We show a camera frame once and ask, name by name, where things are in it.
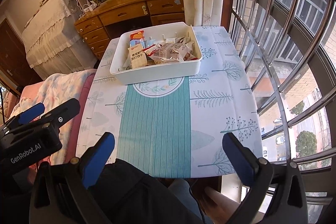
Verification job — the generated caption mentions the beige soda cracker pack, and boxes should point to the beige soda cracker pack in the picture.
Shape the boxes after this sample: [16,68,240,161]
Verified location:
[128,44,147,69]

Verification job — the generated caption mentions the blue red biscuit pack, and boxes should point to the blue red biscuit pack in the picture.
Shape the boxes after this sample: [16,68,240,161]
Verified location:
[129,30,145,48]

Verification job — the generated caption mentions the red striped chocolate snack packet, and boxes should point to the red striped chocolate snack packet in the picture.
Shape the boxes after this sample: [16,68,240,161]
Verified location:
[143,43,162,56]

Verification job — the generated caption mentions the large clear printed cake pack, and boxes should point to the large clear printed cake pack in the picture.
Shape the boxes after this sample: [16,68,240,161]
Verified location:
[150,43,193,63]

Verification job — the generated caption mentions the white lace covered furniture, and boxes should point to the white lace covered furniture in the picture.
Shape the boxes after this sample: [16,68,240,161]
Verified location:
[22,0,97,79]

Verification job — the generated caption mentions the white power strip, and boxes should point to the white power strip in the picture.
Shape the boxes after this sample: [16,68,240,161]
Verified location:
[83,3,97,13]

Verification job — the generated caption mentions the wooden desk with drawers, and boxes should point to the wooden desk with drawers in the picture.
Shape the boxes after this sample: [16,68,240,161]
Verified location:
[75,0,185,60]

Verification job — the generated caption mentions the white plastic storage bin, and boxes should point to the white plastic storage bin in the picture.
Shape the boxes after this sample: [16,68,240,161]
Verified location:
[110,22,203,85]

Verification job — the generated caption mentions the beige red edged snack packet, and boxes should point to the beige red edged snack packet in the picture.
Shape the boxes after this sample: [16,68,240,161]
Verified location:
[183,52,198,61]

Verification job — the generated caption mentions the metal window guard bars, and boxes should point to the metal window guard bars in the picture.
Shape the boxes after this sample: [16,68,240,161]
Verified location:
[229,0,335,206]

